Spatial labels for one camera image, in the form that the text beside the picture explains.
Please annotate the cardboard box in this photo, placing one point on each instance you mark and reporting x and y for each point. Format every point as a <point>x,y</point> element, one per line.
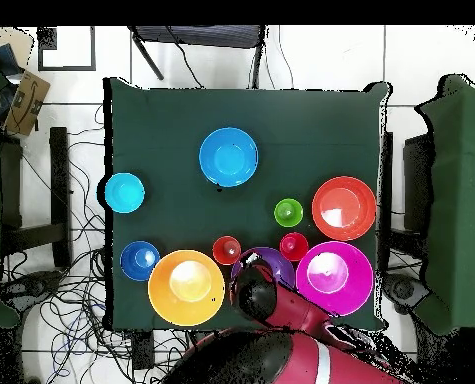
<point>27,104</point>

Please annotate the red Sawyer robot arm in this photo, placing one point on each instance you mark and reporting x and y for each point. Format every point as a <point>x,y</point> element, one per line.
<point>301,360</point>

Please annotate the green cup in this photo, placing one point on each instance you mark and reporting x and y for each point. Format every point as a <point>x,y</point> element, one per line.
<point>288,212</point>

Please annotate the small cyan ribbed bowl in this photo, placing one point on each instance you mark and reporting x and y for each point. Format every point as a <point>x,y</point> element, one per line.
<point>124,192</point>

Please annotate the black folding chair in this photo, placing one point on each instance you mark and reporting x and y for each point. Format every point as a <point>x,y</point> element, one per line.
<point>197,36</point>

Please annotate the orange cup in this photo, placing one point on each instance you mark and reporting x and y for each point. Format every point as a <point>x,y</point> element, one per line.
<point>226,250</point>

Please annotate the red cup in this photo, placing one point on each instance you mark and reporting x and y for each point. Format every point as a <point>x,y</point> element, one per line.
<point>294,246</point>

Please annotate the black square frame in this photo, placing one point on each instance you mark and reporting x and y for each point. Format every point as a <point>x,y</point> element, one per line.
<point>67,68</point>

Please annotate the beige board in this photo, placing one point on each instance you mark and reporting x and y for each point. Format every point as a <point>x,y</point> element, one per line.
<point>23,48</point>

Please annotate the large pink bowl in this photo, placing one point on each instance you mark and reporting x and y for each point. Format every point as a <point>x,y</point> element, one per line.
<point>334,278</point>

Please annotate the dark green tablecloth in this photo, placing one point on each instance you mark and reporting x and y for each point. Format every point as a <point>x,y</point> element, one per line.
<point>241,108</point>

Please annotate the orange bowl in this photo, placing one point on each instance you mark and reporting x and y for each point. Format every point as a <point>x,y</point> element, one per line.
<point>344,208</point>

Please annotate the black power strip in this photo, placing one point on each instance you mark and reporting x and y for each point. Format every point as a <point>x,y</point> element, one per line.
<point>143,350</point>

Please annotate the black H-shaped stand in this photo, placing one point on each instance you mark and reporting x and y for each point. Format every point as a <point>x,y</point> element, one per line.
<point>59,192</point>
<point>417,184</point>

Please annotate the small dark blue bowl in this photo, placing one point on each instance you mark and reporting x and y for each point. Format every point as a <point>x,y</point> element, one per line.
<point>140,260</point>

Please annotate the purple bowl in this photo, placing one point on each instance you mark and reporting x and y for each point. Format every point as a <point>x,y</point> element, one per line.
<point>279,262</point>

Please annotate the large yellow bowl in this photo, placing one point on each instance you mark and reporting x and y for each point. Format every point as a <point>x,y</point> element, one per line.
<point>186,288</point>

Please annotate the sky blue bowl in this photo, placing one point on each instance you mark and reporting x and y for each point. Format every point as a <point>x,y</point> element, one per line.
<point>228,156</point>

